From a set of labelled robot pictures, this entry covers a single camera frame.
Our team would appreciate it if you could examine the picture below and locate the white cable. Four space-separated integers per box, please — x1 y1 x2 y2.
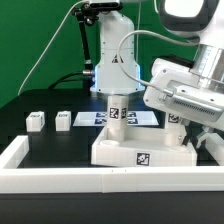
17 0 88 97

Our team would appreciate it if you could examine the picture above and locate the white sheet with tags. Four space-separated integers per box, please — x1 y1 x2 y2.
73 111 159 126

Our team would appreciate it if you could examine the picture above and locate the white U-shaped fence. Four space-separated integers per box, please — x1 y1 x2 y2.
0 135 224 194

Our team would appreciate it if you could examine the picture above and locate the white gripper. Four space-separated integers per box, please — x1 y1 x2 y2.
143 58 224 148

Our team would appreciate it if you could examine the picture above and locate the black cable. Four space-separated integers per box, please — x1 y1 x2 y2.
48 72 85 90

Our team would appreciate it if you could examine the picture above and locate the white square table top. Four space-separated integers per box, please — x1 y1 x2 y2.
91 127 197 167

